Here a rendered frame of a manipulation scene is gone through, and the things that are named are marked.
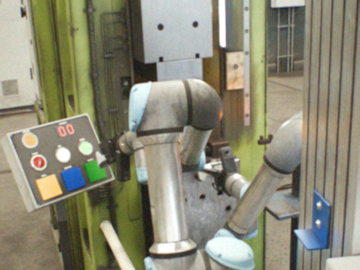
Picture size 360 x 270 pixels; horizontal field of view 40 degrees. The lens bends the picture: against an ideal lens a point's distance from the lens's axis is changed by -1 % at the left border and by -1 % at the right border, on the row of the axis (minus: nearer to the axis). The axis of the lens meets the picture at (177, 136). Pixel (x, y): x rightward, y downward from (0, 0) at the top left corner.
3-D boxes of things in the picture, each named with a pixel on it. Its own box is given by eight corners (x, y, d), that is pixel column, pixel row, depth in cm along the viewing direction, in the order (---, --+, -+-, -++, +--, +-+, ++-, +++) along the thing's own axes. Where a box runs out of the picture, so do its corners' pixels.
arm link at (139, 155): (174, 177, 152) (169, 143, 155) (138, 181, 150) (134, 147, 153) (171, 182, 160) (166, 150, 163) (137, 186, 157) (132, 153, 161)
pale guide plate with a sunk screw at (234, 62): (244, 88, 229) (243, 51, 224) (227, 90, 226) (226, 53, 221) (242, 87, 231) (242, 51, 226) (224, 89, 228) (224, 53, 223)
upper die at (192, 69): (202, 80, 207) (202, 58, 204) (157, 85, 201) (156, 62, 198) (169, 67, 245) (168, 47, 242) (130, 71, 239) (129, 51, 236)
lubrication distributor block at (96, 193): (106, 206, 219) (103, 178, 215) (92, 209, 217) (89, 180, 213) (104, 203, 222) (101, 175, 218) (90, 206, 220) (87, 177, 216)
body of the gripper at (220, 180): (210, 186, 185) (224, 198, 174) (209, 164, 183) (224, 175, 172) (229, 182, 188) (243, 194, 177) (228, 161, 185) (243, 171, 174)
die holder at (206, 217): (241, 247, 230) (240, 158, 217) (164, 265, 218) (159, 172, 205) (195, 202, 281) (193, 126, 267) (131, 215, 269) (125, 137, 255)
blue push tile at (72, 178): (86, 184, 180) (78, 166, 180) (69, 190, 174) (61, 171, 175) (83, 185, 181) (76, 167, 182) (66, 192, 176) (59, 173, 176)
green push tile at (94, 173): (108, 176, 186) (100, 158, 187) (91, 182, 181) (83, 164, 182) (105, 177, 187) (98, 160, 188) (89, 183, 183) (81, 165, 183)
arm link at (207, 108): (229, 66, 122) (197, 147, 165) (186, 70, 120) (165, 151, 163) (240, 107, 117) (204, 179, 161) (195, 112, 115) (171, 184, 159)
